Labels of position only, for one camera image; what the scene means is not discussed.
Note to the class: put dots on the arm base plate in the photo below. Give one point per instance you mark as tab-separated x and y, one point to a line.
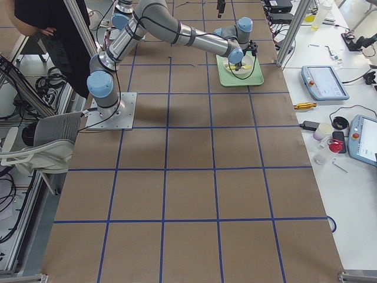
118	117

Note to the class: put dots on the aluminium frame post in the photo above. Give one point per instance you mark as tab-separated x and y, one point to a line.
298	17

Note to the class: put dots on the gold metal cylinder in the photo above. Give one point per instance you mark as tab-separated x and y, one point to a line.
304	106

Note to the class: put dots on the mint green tray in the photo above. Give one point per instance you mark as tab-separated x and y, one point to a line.
230	79

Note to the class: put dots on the blue teach pendant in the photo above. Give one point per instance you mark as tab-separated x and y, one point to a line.
323	83
362	139

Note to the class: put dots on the red round object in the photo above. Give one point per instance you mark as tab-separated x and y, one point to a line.
335	146

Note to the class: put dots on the white paper cup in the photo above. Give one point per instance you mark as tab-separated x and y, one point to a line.
323	130

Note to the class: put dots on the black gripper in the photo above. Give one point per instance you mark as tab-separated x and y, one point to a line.
220	5
241	59

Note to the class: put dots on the white round plate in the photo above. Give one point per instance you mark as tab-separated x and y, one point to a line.
247	60

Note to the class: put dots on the yellow plastic fork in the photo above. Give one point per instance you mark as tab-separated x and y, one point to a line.
237	68

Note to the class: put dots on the person in black clothes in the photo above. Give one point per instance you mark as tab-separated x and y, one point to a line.
52	22

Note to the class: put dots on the black power adapter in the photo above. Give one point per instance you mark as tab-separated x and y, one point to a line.
309	125

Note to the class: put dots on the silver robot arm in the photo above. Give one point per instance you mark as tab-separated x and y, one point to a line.
125	7
153	17

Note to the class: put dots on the grey white chair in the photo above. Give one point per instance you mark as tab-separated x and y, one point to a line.
52	149

